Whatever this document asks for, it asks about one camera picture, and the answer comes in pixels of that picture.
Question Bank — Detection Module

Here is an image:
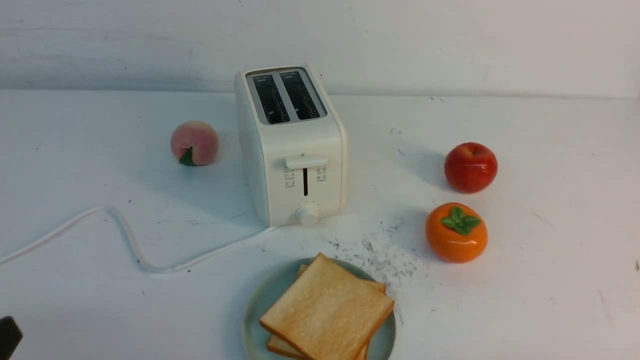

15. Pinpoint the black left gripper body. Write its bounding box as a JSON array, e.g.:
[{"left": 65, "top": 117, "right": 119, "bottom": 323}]
[{"left": 0, "top": 316, "right": 23, "bottom": 360}]

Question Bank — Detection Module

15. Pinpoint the pale green round plate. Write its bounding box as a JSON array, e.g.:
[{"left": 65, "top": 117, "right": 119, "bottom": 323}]
[{"left": 241, "top": 257, "right": 397, "bottom": 360}]

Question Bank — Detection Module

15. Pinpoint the pink peach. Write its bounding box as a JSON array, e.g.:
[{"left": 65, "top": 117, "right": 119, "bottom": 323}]
[{"left": 170, "top": 121, "right": 220, "bottom": 167}]

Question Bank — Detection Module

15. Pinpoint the white two-slot toaster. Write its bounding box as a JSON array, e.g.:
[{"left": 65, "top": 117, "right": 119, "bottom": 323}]
[{"left": 234, "top": 64, "right": 348, "bottom": 228}]

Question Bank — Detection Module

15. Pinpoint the orange persimmon with green leaf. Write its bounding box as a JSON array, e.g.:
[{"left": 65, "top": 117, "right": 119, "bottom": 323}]
[{"left": 424, "top": 202, "right": 489, "bottom": 264}]

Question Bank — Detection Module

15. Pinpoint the red apple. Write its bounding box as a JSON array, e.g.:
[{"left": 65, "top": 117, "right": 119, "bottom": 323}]
[{"left": 443, "top": 142, "right": 498, "bottom": 194}]

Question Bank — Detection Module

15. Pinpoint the white toaster power cord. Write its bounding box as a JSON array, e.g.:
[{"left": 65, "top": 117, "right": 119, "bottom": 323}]
[{"left": 0, "top": 205, "right": 277, "bottom": 275}]

